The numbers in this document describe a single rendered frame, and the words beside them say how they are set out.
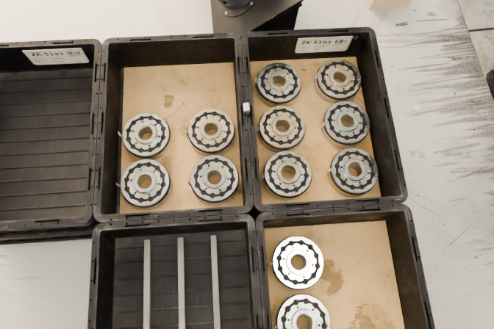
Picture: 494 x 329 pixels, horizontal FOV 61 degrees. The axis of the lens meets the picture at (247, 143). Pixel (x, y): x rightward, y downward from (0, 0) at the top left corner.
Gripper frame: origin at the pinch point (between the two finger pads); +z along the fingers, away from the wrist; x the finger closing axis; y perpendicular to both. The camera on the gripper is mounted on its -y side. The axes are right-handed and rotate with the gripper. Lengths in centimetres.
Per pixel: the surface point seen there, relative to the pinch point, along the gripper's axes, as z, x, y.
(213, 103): -8, -54, 39
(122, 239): -8, -76, 67
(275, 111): -11, -41, 44
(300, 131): -11, -36, 49
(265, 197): -8, -46, 62
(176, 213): -18, -64, 65
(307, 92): -8, -32, 39
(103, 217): -18, -77, 64
